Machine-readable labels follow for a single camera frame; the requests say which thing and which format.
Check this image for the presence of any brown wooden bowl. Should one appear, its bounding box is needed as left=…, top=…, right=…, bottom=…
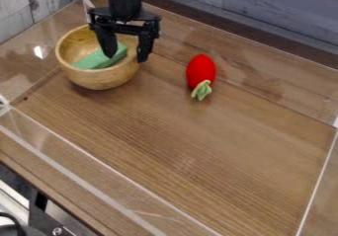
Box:
left=57, top=25, right=141, bottom=90

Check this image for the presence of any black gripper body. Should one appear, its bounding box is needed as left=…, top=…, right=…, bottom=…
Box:
left=86, top=0, right=163, bottom=40

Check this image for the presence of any red toy strawberry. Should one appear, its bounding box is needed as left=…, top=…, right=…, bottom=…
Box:
left=186, top=54, right=217, bottom=101

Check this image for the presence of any green rectangular block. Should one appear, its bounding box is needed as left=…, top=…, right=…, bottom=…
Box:
left=73, top=42, right=129, bottom=69

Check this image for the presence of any black cable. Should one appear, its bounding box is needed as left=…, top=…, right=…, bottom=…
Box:
left=0, top=211, right=28, bottom=236

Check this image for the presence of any clear acrylic stand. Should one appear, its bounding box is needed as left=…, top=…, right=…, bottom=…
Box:
left=82, top=0, right=95, bottom=13

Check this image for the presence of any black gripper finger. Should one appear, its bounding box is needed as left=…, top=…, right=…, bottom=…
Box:
left=95, top=27, right=118, bottom=58
left=138, top=32, right=155, bottom=63

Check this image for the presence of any black metal clamp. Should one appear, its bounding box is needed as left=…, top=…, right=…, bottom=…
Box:
left=28, top=193, right=77, bottom=236

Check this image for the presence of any clear acrylic tray wall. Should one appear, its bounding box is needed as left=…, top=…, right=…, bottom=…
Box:
left=0, top=95, right=221, bottom=236

